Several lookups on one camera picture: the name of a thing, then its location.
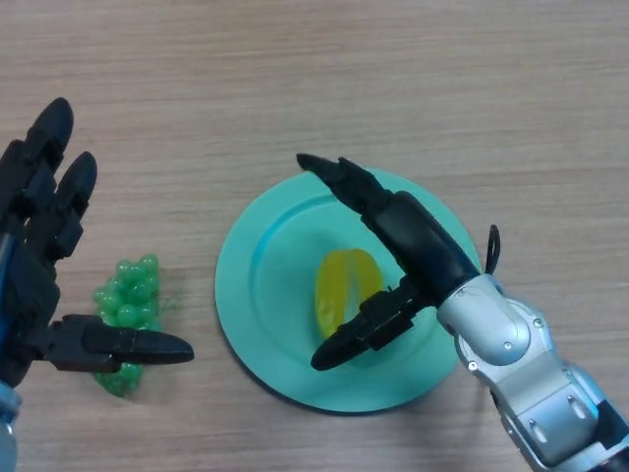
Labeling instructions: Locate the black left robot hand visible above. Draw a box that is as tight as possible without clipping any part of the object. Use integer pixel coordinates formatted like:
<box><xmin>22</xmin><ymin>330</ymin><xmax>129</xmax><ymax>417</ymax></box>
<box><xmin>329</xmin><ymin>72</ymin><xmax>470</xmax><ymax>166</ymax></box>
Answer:
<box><xmin>0</xmin><ymin>96</ymin><xmax>196</xmax><ymax>389</ymax></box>

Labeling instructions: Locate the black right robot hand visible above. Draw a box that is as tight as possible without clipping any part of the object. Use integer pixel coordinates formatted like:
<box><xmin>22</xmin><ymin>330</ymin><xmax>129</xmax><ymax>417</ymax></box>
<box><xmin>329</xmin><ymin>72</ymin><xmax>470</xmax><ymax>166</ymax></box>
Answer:
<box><xmin>296</xmin><ymin>153</ymin><xmax>483</xmax><ymax>373</ymax></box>

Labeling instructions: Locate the yellow plastic starfruit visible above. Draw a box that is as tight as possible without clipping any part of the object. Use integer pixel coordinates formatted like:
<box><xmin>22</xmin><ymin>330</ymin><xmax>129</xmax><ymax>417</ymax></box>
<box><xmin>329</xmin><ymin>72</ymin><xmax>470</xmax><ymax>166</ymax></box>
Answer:
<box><xmin>314</xmin><ymin>249</ymin><xmax>384</xmax><ymax>340</ymax></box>

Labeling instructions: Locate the teal green round plate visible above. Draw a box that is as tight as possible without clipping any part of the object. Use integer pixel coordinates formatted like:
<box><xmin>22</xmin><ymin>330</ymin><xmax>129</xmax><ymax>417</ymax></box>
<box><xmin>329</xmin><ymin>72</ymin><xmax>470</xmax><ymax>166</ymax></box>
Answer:
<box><xmin>214</xmin><ymin>166</ymin><xmax>483</xmax><ymax>414</ymax></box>

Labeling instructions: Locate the green plastic grape bunch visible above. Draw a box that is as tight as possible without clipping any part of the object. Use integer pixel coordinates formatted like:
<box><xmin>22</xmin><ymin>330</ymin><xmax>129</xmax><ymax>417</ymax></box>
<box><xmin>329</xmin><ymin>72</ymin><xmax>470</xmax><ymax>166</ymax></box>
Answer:
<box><xmin>92</xmin><ymin>254</ymin><xmax>183</xmax><ymax>398</ymax></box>

